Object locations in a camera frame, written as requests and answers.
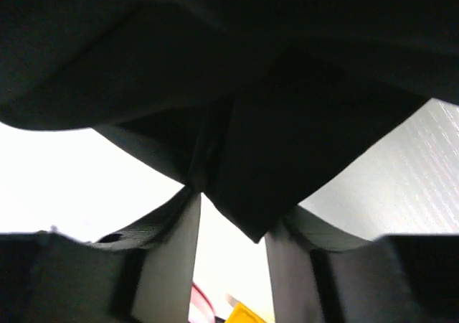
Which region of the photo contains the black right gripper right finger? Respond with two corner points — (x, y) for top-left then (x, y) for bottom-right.
(265, 207), (458, 322)

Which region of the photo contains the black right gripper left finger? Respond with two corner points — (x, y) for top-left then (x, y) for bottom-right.
(1, 188), (201, 322)

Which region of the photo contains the black cloth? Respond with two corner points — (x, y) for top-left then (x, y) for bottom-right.
(1, 0), (458, 241)

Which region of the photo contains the yellow cube block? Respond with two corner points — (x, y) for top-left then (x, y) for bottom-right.
(225, 303), (275, 323)

